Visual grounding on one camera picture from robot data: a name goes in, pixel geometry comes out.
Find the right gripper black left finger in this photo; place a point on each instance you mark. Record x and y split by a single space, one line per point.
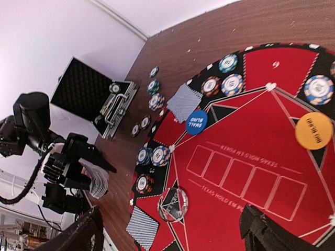
84 234

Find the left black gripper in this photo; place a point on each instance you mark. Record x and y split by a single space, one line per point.
64 167

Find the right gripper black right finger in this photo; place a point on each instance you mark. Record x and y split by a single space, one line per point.
260 232

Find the blue playing card deck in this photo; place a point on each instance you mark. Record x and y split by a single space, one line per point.
99 177

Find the card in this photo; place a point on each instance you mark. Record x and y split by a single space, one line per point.
142 228
184 102

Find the green chips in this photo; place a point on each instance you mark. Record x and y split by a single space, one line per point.
144 156
228 63

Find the red black chip stack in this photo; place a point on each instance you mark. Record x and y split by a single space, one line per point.
135 130

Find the red black chips seat three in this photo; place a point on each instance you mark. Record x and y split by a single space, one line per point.
144 184

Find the single red black chip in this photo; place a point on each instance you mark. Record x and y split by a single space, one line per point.
145 122

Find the white chips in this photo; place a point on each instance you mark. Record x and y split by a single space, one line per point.
319 90
232 85
160 156

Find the orange big blind button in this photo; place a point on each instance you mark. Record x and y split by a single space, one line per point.
314 131

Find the green white chip stack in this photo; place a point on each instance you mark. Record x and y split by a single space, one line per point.
153 87

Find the blue small blind button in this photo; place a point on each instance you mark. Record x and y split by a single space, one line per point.
197 122

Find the red black chips seat five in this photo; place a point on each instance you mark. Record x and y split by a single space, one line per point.
211 86

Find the red black chips seat seven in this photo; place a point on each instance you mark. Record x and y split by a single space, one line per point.
332 69

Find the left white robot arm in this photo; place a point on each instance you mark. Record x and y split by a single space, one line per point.
29 126

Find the black gold card box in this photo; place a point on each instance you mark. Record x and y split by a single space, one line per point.
107 104

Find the aluminium poker case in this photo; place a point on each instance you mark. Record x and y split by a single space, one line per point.
82 91

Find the green chip inside case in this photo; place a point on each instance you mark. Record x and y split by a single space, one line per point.
114 88

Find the round red black poker mat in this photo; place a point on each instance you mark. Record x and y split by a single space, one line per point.
247 154

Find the single green chip on table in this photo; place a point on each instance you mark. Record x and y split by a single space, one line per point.
154 72

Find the left aluminium frame post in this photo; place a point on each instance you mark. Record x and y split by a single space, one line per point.
121 19

